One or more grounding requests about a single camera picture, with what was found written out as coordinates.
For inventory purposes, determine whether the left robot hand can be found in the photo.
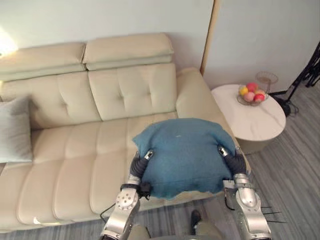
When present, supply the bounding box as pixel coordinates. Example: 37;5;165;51
130;149;155;179

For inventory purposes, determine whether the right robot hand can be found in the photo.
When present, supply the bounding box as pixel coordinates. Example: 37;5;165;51
216;144;248;175

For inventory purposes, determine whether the blue knitted cushion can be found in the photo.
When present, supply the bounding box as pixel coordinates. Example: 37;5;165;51
131;117;237;201

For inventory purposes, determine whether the white round side table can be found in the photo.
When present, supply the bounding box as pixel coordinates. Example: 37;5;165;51
211;84;287;155

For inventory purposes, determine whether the beige leather sofa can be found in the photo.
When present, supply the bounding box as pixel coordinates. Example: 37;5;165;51
0;32;252;227

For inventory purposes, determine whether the red and yellow fruit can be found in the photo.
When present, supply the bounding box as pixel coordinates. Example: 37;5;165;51
253;89;267;103

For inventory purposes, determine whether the black tripod stand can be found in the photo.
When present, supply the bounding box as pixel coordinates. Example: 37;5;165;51
271;39;320;117

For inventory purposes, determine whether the grey cushion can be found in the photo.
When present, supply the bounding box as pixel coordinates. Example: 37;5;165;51
0;95;39;165

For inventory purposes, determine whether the black cable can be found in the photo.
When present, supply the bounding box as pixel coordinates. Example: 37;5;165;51
99;203;117;222

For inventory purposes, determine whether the wire fruit basket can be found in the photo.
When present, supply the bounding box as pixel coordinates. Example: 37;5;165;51
237;71;279;107

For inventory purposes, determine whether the beige wall trim panel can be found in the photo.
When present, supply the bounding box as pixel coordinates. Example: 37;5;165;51
200;0;222;78

